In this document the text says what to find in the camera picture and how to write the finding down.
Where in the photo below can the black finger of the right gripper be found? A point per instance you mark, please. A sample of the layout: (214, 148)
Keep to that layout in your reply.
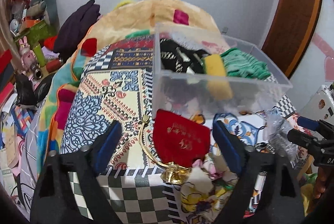
(302, 139)
(315, 125)

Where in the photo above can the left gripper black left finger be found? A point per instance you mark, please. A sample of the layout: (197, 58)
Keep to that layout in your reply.
(54, 201)

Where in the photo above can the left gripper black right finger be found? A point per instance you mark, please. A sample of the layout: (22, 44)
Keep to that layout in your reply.
(267, 190)

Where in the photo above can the yellow sponge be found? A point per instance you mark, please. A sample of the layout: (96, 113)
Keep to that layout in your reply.
(218, 75)

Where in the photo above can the red velvet pouch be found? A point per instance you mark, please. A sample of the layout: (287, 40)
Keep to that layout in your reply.
(178, 139)

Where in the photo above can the white suitcase with stickers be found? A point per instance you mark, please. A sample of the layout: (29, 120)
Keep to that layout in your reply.
(320, 106)

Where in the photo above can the silver glitter plastic bag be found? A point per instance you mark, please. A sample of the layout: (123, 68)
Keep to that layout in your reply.
(276, 134)

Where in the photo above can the green knitted cloth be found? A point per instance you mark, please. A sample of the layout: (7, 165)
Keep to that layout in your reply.
(243, 65)

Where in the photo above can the clear plastic storage box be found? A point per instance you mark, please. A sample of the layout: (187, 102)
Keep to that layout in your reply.
(190, 94)

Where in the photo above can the brown wooden door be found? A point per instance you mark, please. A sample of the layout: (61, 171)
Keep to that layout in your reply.
(290, 33)

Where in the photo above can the patchwork patterned tablecloth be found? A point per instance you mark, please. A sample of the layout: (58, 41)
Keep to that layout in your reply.
(131, 182)

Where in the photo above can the red cylinder tin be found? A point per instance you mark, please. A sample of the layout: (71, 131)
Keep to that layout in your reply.
(54, 65)

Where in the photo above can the black white patterned headband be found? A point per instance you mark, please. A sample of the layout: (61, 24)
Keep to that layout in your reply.
(179, 59)

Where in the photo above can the pink rabbit toy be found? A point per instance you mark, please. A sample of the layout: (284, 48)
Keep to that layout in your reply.
(28, 57)

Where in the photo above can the dark purple garment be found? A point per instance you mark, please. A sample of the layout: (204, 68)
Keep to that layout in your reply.
(75, 28)

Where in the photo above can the green cardboard box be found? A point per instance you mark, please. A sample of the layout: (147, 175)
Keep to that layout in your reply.
(35, 35)

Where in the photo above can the beige fleece blanket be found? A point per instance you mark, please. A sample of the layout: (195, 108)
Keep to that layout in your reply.
(110, 29)

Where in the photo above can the grey green plush toy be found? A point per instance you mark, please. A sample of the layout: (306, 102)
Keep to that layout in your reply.
(45, 9)

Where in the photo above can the yellow round cushion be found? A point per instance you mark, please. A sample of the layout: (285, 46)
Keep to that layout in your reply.
(123, 3)

